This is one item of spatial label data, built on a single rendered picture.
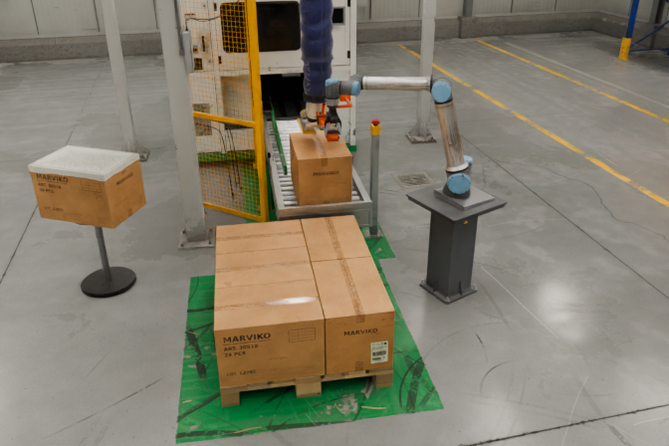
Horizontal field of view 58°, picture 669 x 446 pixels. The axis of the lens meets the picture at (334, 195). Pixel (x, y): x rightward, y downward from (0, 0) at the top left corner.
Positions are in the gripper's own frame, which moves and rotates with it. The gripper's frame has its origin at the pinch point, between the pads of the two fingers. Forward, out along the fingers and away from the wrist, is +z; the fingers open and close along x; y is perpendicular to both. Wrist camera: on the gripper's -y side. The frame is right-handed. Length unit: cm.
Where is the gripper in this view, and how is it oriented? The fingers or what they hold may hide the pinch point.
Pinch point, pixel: (333, 134)
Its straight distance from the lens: 398.4
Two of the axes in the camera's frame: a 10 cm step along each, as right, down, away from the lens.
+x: -9.9, 0.7, -1.5
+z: 0.0, 9.0, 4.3
